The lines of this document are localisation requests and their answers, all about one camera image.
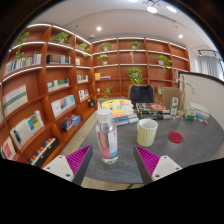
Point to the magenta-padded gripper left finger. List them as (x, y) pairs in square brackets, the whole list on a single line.
[(59, 166)]

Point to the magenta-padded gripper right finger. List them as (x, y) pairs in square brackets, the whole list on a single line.
[(165, 166)]

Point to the clear plastic water bottle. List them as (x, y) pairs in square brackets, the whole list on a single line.
[(106, 140)]

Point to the flat round red coaster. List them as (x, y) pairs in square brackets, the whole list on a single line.
[(175, 137)]

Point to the yellow striped white mug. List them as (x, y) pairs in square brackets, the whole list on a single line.
[(146, 133)]

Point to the stack of dark books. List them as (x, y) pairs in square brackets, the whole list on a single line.
[(151, 110)]

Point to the green and white carton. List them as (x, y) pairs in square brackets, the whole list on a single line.
[(174, 106)]

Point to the stack of white books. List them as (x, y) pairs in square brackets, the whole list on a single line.
[(201, 110)]

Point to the stack of colourful books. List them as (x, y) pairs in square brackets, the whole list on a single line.
[(121, 111)]

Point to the dark blue chair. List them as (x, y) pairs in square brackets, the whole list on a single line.
[(141, 94)]

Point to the wooden shelf unit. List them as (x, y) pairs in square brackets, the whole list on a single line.
[(40, 86)]

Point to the grey window curtain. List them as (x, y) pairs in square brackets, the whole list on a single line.
[(210, 66)]

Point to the black track light rail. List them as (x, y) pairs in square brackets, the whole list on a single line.
[(206, 51)]

